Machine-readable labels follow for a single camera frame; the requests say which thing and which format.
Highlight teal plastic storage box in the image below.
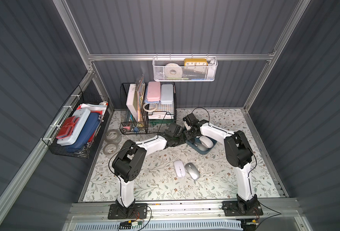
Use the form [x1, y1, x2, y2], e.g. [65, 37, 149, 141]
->
[186, 136, 217, 155]

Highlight white wireless mouse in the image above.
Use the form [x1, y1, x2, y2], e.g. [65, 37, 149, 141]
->
[174, 160, 186, 178]

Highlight silver wireless mouse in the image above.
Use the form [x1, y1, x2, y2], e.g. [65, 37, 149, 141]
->
[184, 163, 200, 180]

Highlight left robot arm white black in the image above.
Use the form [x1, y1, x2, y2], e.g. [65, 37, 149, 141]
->
[112, 133, 185, 209]

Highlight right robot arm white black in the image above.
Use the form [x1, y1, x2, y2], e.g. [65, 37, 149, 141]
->
[184, 121, 256, 202]

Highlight white ergonomic mouse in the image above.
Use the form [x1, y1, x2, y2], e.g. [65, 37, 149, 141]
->
[199, 136, 214, 149]

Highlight silver ergonomic mouse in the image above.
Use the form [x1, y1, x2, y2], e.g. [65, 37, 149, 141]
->
[194, 142, 208, 152]

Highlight tape roll on organizer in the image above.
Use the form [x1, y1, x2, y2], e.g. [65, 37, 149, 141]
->
[143, 103, 158, 113]

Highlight light blue pencil case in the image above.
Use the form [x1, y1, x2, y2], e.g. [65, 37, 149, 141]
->
[160, 84, 174, 105]

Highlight pink pencil case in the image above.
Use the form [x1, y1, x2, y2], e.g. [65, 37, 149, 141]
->
[146, 81, 161, 102]

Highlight white book upright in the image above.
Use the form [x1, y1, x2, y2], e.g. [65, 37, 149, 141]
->
[126, 84, 138, 121]

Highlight clear tape roll upper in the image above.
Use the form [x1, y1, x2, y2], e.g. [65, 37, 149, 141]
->
[104, 129, 122, 144]

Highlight clear tape roll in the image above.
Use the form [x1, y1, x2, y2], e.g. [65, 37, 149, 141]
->
[104, 129, 122, 144]
[103, 143, 119, 156]

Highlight white tape roll in basket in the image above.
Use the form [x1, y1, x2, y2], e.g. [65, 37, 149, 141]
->
[164, 63, 183, 79]

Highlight clear tape roll lower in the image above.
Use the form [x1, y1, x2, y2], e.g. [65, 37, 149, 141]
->
[103, 143, 119, 156]

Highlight yellow clock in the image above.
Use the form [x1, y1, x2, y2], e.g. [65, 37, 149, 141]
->
[184, 58, 208, 66]

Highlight navy blue pouch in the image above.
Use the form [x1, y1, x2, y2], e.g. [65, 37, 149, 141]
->
[65, 112, 101, 153]

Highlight white plastic case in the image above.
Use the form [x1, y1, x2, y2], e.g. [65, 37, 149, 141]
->
[56, 108, 91, 146]

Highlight red wallet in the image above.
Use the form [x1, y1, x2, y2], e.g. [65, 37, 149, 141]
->
[56, 116, 79, 139]

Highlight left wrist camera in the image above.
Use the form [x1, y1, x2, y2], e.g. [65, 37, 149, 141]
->
[167, 123, 182, 137]

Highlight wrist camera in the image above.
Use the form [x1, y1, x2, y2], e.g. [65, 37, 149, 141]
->
[182, 113, 199, 129]
[167, 123, 182, 137]

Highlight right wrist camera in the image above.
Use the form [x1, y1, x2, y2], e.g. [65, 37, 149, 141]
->
[182, 113, 199, 129]

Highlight black wire desk organizer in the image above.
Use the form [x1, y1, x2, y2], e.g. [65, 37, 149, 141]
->
[119, 83, 177, 135]

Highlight white wire wall basket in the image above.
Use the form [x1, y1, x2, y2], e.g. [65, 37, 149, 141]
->
[152, 55, 219, 82]

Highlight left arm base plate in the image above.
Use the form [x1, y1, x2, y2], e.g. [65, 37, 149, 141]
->
[107, 203, 149, 220]

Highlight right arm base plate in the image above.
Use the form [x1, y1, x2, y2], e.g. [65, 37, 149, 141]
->
[221, 201, 264, 217]

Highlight black wire side basket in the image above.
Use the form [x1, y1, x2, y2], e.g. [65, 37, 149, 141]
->
[42, 86, 110, 159]

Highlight aluminium front rail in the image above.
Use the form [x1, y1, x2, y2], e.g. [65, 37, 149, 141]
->
[62, 198, 313, 231]

